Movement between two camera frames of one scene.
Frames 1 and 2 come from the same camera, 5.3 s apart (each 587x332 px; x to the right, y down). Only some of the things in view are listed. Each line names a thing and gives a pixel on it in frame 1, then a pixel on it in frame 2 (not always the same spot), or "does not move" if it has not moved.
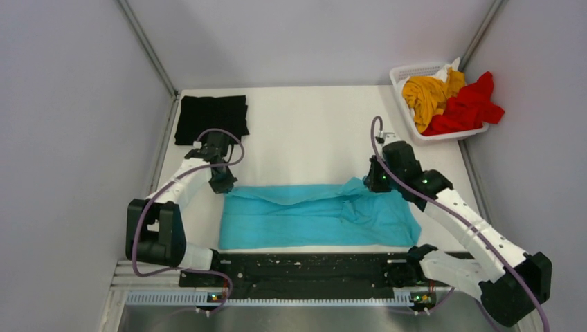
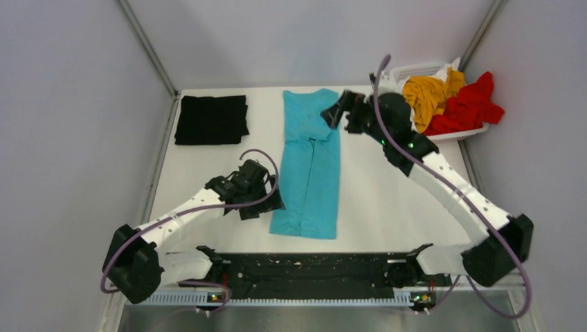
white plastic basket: [423, 70] does not move
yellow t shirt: [428, 97] does not move
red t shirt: [470, 108] does not move
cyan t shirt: [349, 214] → [310, 167]
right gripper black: [372, 181] → [351, 118]
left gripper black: [225, 186] → [271, 203]
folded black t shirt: [199, 114] does not move
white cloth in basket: [442, 75] does not move
